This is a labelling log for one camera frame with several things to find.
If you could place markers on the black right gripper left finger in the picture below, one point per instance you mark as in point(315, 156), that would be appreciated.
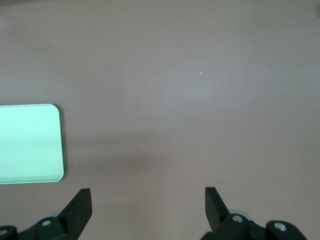
point(77, 212)

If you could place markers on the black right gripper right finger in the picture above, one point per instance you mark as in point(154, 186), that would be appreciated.
point(217, 215)

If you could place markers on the light green rectangular tray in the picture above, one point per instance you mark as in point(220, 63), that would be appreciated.
point(30, 145)

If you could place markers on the brown table cover sheet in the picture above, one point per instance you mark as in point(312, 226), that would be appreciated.
point(160, 75)

